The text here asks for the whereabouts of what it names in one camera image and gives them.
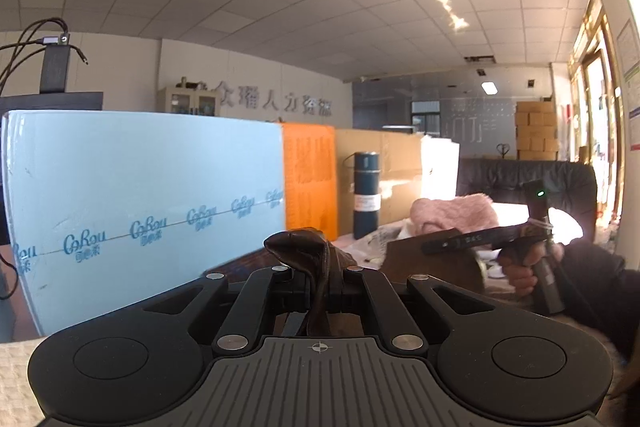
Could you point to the dark blue thermos bottle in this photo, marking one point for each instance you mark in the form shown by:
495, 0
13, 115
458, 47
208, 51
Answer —
366, 192

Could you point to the black stand top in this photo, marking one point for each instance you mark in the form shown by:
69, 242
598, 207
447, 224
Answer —
50, 102

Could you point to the black leather sofa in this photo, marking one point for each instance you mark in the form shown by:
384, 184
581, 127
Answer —
530, 169

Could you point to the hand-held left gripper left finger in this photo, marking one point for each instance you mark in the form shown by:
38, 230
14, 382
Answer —
295, 293

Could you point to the large cardboard box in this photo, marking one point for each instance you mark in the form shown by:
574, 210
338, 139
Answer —
395, 167

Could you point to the white plastic bag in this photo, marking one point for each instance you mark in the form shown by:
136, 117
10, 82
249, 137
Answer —
372, 247

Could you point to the person's right forearm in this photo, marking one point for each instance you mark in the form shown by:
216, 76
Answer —
595, 292

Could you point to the white textured blanket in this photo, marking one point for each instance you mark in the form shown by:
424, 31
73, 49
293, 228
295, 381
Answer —
20, 382

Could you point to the light blue foam board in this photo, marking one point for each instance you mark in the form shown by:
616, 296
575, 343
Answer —
140, 187

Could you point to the pink fluffy cloth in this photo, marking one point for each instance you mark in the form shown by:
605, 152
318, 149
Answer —
452, 212

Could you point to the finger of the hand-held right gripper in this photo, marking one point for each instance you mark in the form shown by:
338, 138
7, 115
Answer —
452, 243

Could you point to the orange printed board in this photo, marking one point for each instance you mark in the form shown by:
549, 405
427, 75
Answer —
310, 177

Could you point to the ceiling light panel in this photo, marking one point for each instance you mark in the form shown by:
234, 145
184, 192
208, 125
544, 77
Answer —
488, 87

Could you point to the person's right hand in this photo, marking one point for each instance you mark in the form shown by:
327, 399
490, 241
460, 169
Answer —
520, 279

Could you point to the white foam board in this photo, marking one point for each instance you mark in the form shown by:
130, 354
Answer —
440, 167

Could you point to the stack of cardboard boxes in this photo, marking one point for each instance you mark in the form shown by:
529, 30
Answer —
536, 129

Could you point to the brown garment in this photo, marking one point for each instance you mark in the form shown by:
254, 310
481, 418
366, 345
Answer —
300, 252

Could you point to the beige glass-door cabinet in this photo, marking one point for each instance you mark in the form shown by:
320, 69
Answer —
189, 102

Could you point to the black box device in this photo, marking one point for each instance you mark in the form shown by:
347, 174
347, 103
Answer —
54, 64

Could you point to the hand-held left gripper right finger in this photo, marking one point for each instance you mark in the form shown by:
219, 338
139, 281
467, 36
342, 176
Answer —
346, 293

